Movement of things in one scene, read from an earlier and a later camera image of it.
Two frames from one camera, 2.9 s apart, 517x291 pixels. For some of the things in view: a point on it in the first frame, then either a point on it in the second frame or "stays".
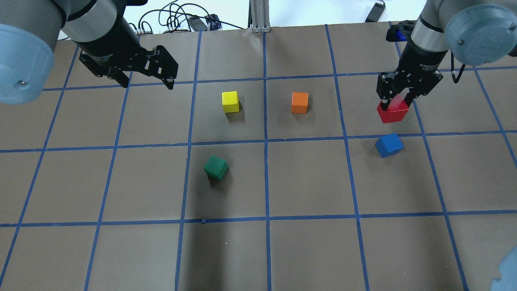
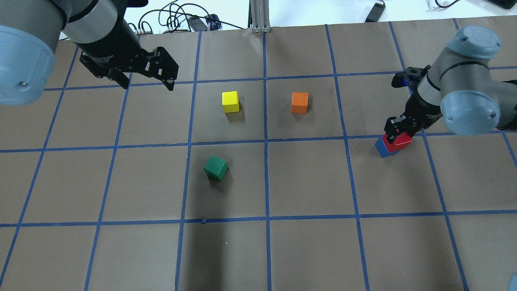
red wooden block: x=397 y=110 -> x=400 y=141
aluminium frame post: x=260 y=11 stays
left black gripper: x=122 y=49 stays
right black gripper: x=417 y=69 -> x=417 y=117
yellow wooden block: x=230 y=102 stays
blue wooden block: x=389 y=145 stays
